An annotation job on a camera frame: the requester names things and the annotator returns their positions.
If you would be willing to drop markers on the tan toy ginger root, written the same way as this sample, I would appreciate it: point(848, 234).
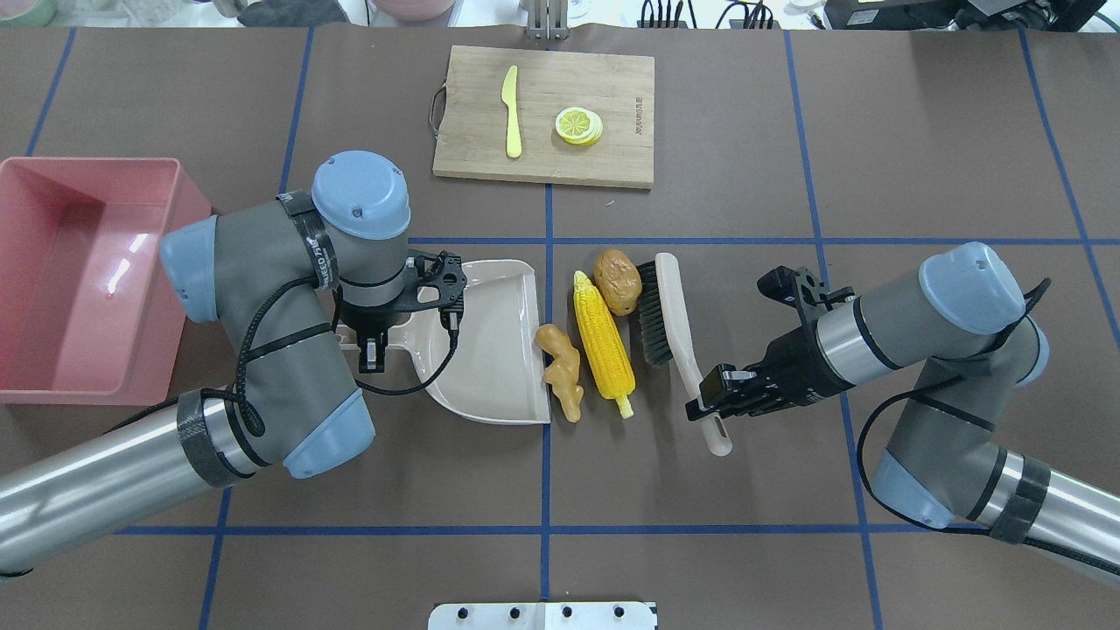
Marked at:
point(563, 373)

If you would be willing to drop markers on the yellow lemon slices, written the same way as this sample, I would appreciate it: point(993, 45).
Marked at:
point(579, 126)

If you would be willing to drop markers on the yellow toy corn cob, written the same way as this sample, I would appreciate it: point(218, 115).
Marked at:
point(610, 365)

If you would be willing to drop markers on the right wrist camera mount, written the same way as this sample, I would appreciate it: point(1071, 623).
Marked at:
point(800, 289)

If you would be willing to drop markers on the brown toy potato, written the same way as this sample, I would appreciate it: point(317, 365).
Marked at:
point(618, 281)

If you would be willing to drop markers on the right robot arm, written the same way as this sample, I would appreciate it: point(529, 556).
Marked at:
point(927, 455)

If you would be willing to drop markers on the pink plastic bin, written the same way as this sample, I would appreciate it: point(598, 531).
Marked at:
point(87, 313)

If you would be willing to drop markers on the bamboo cutting board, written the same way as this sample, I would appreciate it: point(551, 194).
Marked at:
point(620, 88)

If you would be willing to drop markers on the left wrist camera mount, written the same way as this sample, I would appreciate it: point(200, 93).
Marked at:
point(440, 285)

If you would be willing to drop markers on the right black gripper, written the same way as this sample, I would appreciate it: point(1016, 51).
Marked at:
point(793, 364)

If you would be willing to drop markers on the beige hand brush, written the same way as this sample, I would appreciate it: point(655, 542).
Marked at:
point(665, 334)

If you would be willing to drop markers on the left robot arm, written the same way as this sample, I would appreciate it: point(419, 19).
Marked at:
point(294, 400)

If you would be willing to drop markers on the pink bowl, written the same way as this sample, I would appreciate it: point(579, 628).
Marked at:
point(409, 11)

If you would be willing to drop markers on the white camera stand base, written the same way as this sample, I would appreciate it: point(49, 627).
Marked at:
point(545, 615)

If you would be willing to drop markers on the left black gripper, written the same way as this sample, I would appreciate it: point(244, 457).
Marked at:
point(368, 319)

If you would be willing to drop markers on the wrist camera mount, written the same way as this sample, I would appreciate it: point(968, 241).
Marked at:
point(440, 285)
point(800, 289)

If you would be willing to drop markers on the yellow plastic knife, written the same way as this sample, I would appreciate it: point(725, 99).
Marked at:
point(509, 96)

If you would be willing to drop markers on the beige plastic dustpan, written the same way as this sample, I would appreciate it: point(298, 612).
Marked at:
point(492, 371)

